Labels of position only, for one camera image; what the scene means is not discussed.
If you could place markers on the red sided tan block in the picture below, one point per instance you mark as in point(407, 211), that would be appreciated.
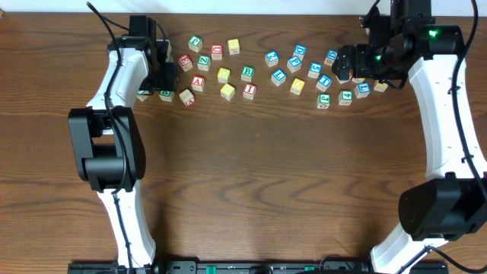
point(187, 97)

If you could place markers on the blue T block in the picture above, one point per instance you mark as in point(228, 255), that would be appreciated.
point(323, 83)

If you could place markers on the blue D block upper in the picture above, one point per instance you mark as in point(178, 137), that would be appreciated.
point(300, 51)

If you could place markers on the red V block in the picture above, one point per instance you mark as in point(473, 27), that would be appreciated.
point(198, 83)

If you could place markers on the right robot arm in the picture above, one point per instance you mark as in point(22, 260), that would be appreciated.
point(407, 46)

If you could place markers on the blue 2 block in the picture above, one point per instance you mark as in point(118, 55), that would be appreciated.
point(272, 58)

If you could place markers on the yellow block far right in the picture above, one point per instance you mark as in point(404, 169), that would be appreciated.
point(380, 86)

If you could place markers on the green R block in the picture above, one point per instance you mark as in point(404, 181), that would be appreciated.
point(166, 96)

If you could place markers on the green 7 block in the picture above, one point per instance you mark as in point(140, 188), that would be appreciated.
point(168, 52)

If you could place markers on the green J block top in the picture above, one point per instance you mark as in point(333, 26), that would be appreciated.
point(195, 43)

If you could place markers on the red E block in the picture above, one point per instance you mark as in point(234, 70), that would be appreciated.
point(185, 62)

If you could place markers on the blue d block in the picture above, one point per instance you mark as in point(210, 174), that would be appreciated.
point(300, 51)
point(330, 57)

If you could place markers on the green B block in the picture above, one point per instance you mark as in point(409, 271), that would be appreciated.
point(247, 73)

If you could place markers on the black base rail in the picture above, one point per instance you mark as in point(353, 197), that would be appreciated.
point(193, 267)

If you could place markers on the green 4 block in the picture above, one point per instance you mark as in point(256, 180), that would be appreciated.
point(345, 97)

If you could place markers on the blue D block right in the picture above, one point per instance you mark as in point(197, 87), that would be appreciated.
point(330, 57)

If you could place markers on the blue l block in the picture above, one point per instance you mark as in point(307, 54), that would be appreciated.
point(362, 90)
point(278, 77)

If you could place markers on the blue P block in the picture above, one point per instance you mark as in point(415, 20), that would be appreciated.
point(294, 64)

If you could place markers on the yellow o block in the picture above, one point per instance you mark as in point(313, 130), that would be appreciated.
point(297, 86)
point(224, 75)

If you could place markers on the green Z block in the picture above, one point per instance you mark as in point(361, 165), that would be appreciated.
point(204, 62)

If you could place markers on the red U block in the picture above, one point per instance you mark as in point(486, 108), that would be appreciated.
point(217, 52)

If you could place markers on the green j block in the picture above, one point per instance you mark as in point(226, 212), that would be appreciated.
point(195, 43)
point(323, 101)

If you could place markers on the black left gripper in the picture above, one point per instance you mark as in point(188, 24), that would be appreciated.
point(167, 76)

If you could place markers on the blue 5 block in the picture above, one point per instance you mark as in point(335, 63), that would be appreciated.
point(315, 70)

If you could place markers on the blue L block right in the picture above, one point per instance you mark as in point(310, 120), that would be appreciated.
point(362, 90)

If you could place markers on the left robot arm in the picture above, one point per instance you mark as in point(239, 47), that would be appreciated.
point(108, 148)

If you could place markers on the green V block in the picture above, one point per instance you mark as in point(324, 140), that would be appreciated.
point(143, 95)

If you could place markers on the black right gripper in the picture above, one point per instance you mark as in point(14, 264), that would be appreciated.
point(363, 54)

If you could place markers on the yellow block lower centre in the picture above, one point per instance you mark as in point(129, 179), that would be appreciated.
point(227, 91)

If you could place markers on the blue L block centre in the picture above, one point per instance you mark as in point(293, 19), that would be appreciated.
point(278, 77)

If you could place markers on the red I block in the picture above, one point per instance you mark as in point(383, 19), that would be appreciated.
point(249, 91)

